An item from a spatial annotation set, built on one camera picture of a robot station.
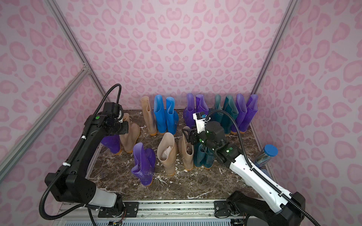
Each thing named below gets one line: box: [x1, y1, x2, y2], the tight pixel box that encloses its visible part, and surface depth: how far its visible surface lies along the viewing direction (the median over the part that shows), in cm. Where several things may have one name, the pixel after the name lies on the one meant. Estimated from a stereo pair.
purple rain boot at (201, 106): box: [195, 94, 209, 115], surface depth 88 cm
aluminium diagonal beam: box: [0, 65, 91, 179], surface depth 64 cm
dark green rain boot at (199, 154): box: [193, 143, 207, 168], surface depth 71 cm
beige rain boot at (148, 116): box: [140, 96, 157, 137], surface depth 92 cm
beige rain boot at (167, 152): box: [156, 132, 178, 176], surface depth 75 cm
